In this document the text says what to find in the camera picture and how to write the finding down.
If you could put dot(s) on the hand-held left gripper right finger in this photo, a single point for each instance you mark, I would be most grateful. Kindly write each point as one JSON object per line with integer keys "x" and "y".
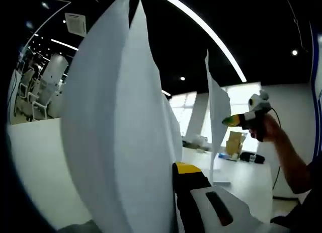
{"x": 191, "y": 205}

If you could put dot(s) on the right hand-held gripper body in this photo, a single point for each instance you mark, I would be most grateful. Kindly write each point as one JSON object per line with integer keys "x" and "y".
{"x": 260, "y": 102}

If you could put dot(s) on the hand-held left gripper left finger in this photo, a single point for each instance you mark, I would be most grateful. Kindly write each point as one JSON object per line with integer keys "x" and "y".
{"x": 78, "y": 228}

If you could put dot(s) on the white printing paper sheet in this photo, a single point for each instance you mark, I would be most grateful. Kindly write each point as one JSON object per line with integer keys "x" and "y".
{"x": 222, "y": 179}
{"x": 219, "y": 104}

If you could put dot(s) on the stack of white printing papers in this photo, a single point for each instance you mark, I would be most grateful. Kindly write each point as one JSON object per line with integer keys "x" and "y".
{"x": 105, "y": 117}

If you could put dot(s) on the person's right hand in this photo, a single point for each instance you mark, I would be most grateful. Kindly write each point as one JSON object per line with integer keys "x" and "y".
{"x": 268, "y": 128}

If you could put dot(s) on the cardboard box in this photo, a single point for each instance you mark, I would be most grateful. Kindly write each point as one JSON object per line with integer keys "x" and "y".
{"x": 234, "y": 142}

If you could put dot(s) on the blue tissue pack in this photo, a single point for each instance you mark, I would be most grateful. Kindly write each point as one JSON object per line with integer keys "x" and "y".
{"x": 225, "y": 156}

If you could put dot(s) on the white plastic bag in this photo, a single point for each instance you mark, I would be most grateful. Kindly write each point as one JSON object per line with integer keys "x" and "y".
{"x": 200, "y": 141}

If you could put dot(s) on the black bag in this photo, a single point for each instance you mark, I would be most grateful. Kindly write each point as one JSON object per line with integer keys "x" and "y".
{"x": 251, "y": 158}

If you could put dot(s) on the round ceiling spotlight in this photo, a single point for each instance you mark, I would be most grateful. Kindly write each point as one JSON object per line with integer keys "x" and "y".
{"x": 294, "y": 52}
{"x": 182, "y": 78}

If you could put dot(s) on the long ceiling light strip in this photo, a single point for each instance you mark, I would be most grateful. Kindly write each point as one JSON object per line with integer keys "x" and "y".
{"x": 219, "y": 39}

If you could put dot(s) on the person's black shirt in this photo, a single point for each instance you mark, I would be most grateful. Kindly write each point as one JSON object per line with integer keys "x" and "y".
{"x": 309, "y": 213}

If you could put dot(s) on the group of white office chairs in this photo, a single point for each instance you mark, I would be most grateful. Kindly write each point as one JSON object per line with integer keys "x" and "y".
{"x": 44, "y": 102}

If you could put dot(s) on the ceiling air conditioner unit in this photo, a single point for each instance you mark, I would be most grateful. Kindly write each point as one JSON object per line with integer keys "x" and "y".
{"x": 75, "y": 24}

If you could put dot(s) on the blue and white wall poster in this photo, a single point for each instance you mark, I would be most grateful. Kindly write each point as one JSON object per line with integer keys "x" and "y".
{"x": 315, "y": 79}

